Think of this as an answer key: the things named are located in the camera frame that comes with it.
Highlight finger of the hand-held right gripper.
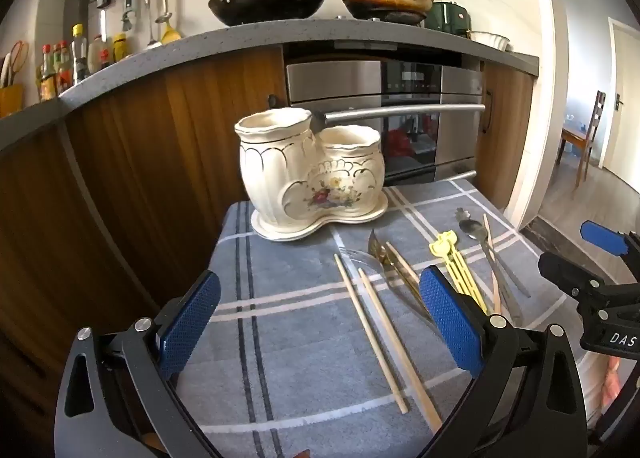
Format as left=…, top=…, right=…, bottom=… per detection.
left=580, top=220, right=640, bottom=264
left=538, top=252, right=603, bottom=300

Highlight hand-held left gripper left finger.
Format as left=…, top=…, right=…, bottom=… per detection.
left=54, top=270, right=223, bottom=458

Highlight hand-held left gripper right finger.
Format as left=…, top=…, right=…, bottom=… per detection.
left=419, top=265, right=588, bottom=458

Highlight long wooden chopstick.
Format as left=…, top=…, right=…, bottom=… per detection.
left=333, top=253, right=410, bottom=415
left=357, top=267, right=443, bottom=434

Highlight silver metal spoon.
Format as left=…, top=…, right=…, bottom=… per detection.
left=459, top=219, right=532, bottom=299

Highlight gold metal fork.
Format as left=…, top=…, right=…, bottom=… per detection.
left=367, top=229, right=428, bottom=311

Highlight clear plastic spoon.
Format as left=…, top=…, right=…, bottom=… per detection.
left=337, top=247, right=438, bottom=329

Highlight cream floral ceramic utensil holder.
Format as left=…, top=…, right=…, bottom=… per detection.
left=235, top=108, right=386, bottom=229

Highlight hanging kitchen utensils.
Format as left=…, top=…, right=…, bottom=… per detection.
left=155, top=0, right=182, bottom=43

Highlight grey plaid table cloth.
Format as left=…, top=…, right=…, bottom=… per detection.
left=175, top=178, right=546, bottom=458

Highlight wooden chair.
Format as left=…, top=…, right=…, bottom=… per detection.
left=557, top=90, right=607, bottom=188

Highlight cream ceramic drip tray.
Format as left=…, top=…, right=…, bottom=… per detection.
left=250, top=193, right=390, bottom=242

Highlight narrow wooden cabinet door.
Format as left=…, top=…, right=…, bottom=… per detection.
left=475, top=60, right=535, bottom=211

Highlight wide wooden cabinet front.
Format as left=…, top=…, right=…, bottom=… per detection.
left=0, top=45, right=286, bottom=439

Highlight white door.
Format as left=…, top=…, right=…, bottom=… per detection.
left=600, top=18, right=640, bottom=184

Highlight white fluted bowl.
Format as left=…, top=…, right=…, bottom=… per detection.
left=470, top=30, right=512, bottom=51

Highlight stainless steel built-in oven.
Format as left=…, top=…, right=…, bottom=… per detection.
left=285, top=45, right=488, bottom=186

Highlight green air fryer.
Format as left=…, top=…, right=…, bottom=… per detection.
left=427, top=1, right=472, bottom=36

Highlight grey stone countertop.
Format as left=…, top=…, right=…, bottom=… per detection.
left=0, top=18, right=541, bottom=149

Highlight yellow utensil box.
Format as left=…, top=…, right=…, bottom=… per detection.
left=0, top=83, right=25, bottom=118

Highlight row of condiment bottles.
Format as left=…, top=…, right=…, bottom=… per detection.
left=35, top=24, right=133, bottom=101

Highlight hanging metal ladle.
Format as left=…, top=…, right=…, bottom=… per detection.
left=144, top=0, right=163, bottom=50

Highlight gas stove burner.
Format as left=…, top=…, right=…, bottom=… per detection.
left=345, top=8, right=431, bottom=28

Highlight silver oven drawer handle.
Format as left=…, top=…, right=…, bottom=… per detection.
left=435, top=169, right=478, bottom=184

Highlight silver oven door handle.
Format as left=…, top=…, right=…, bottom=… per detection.
left=310, top=104, right=487, bottom=131

